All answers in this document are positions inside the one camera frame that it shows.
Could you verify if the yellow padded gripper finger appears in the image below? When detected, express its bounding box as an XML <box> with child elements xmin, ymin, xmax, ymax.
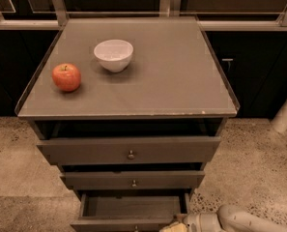
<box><xmin>159</xmin><ymin>222</ymin><xmax>187</xmax><ymax>232</ymax></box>

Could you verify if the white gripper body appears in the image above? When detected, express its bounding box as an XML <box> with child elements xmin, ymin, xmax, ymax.
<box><xmin>183</xmin><ymin>213</ymin><xmax>221</xmax><ymax>232</ymax></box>

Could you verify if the grey bottom drawer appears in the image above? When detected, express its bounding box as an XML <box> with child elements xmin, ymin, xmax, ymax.
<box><xmin>72</xmin><ymin>189</ymin><xmax>190</xmax><ymax>232</ymax></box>

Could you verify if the grey drawer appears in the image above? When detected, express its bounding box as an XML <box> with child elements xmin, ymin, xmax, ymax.
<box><xmin>72</xmin><ymin>189</ymin><xmax>190</xmax><ymax>232</ymax></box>
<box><xmin>38</xmin><ymin>136</ymin><xmax>220</xmax><ymax>165</ymax></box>
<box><xmin>61</xmin><ymin>170</ymin><xmax>205</xmax><ymax>190</ymax></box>

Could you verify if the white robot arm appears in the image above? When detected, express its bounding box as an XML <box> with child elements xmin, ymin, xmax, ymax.
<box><xmin>159</xmin><ymin>205</ymin><xmax>287</xmax><ymax>232</ymax></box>

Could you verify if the grey top drawer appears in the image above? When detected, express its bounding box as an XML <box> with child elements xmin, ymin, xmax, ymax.
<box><xmin>38</xmin><ymin>136</ymin><xmax>220</xmax><ymax>165</ymax></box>

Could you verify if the grey middle drawer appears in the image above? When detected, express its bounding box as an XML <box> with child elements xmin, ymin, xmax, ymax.
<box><xmin>61</xmin><ymin>170</ymin><xmax>205</xmax><ymax>190</ymax></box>

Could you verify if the grey drawer cabinet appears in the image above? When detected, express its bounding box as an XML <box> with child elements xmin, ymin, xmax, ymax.
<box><xmin>14</xmin><ymin>15</ymin><xmax>241</xmax><ymax>232</ymax></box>

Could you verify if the white ceramic bowl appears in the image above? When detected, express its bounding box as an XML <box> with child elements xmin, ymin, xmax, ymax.
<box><xmin>94</xmin><ymin>40</ymin><xmax>134</xmax><ymax>73</ymax></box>

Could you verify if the red apple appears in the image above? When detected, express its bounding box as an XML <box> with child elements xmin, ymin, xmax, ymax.
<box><xmin>51</xmin><ymin>63</ymin><xmax>81</xmax><ymax>92</ymax></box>

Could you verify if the metal railing frame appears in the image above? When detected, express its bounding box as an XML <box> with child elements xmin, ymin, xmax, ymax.
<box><xmin>0</xmin><ymin>0</ymin><xmax>287</xmax><ymax>31</ymax></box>

